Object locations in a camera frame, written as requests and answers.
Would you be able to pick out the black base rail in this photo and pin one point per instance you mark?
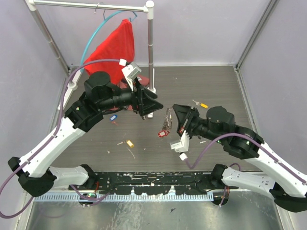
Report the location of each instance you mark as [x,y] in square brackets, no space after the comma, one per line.
[153,183]

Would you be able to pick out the keyring with tagged keys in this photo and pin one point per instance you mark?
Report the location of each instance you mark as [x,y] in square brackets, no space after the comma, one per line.
[167,124]

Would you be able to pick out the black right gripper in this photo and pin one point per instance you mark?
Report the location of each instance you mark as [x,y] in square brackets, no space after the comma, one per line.
[185,114]

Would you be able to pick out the grey slotted cable duct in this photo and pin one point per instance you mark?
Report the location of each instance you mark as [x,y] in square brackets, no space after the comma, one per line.
[73,197]

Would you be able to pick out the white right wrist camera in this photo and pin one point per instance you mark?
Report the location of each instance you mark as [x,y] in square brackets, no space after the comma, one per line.
[181,146]

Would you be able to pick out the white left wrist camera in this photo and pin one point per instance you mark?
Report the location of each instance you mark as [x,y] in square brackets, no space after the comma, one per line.
[130,72]

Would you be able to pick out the bright red shirt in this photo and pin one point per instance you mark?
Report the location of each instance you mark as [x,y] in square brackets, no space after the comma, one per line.
[118,45]

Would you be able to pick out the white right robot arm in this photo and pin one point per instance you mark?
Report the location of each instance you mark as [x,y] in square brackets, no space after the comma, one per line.
[282,183]

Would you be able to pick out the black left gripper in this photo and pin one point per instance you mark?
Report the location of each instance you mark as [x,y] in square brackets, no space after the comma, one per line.
[143,100]

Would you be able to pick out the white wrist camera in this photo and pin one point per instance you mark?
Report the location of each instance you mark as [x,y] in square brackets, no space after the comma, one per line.
[130,72]
[181,146]

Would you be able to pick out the key with blue tag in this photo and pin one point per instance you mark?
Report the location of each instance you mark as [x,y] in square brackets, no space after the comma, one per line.
[113,119]

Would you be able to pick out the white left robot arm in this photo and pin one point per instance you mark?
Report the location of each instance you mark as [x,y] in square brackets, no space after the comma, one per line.
[35,173]

